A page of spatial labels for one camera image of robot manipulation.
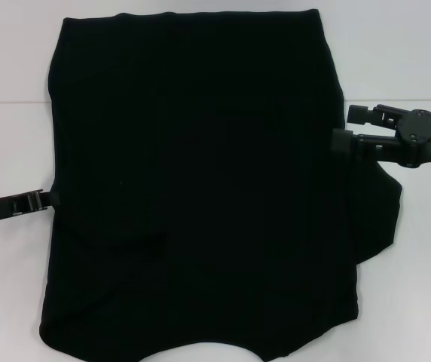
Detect black shirt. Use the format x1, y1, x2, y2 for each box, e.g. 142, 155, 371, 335
38, 11, 404, 362

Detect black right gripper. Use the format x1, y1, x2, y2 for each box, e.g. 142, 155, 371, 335
329, 104, 431, 169

